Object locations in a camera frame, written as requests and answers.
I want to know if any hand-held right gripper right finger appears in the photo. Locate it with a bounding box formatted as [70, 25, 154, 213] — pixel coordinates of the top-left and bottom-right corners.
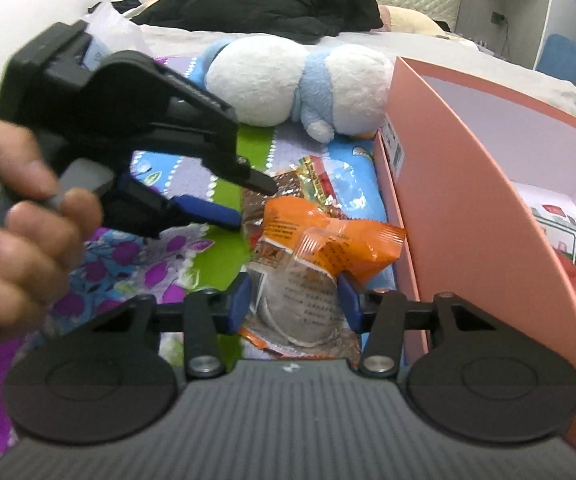
[338, 280, 496, 378]

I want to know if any translucent plastic bag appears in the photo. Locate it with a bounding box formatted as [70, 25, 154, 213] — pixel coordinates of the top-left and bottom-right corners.
[80, 2, 144, 68]

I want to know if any blue cushion pad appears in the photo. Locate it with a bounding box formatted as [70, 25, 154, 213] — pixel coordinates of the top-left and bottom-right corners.
[535, 34, 576, 86]

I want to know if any green label snack packet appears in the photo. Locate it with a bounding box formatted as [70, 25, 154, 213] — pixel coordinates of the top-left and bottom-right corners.
[530, 202, 576, 263]

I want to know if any grey duvet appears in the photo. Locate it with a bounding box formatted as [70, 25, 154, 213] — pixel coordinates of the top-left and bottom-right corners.
[133, 22, 576, 123]

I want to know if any clear packet with grey cake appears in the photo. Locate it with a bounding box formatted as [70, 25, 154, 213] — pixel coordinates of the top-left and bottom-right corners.
[238, 240, 363, 361]

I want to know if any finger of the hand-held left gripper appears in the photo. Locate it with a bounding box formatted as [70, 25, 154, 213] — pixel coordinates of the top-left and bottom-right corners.
[168, 72, 279, 195]
[103, 175, 241, 238]

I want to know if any pink and beige pillow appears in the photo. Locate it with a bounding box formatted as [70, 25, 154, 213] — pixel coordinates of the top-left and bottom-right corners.
[378, 4, 451, 33]

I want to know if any pink cardboard box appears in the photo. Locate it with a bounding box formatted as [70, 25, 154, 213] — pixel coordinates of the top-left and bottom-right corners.
[372, 56, 576, 466]

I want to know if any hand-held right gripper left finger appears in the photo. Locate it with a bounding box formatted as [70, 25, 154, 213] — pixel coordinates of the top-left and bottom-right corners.
[90, 276, 252, 380]

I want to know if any orange snack packet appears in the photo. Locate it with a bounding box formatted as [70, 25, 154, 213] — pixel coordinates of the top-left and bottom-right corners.
[258, 196, 409, 288]

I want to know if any person's left hand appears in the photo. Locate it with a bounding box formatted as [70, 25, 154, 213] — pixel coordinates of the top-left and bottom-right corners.
[0, 117, 104, 331]

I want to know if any brown snack packet red strip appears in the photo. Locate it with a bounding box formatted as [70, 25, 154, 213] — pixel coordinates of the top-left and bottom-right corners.
[240, 155, 383, 248]

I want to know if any white and blue plush toy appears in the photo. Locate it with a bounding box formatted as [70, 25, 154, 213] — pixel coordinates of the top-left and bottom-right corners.
[203, 35, 395, 142]

